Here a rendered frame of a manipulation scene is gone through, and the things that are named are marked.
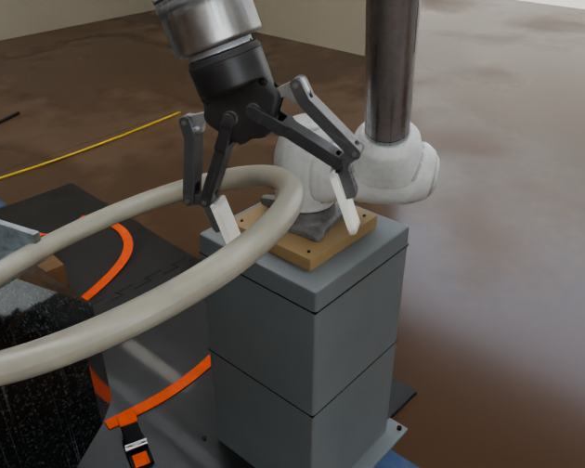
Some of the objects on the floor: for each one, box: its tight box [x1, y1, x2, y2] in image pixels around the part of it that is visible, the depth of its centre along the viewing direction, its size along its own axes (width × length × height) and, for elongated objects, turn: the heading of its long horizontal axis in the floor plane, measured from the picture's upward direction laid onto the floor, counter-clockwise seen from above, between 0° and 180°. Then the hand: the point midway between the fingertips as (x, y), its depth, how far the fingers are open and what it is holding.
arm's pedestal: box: [199, 202, 409, 468], centre depth 184 cm, size 50×50×80 cm
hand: (292, 234), depth 67 cm, fingers open, 13 cm apart
